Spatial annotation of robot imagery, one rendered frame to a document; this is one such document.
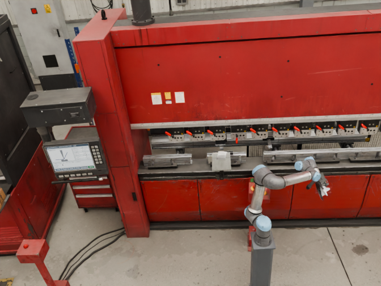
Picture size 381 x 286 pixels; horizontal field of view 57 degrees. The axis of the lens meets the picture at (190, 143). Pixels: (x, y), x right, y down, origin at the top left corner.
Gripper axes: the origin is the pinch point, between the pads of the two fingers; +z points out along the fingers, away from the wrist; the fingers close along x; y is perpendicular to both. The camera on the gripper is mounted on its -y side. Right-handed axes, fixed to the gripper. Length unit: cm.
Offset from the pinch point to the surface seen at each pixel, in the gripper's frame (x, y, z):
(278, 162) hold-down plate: 53, -10, -56
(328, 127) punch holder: 24, 40, -64
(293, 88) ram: -12, 13, -94
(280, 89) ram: -12, 2, -98
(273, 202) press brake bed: 91, -22, -26
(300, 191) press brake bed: 79, 6, -26
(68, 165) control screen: -19, -190, -87
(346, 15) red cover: -64, 54, -114
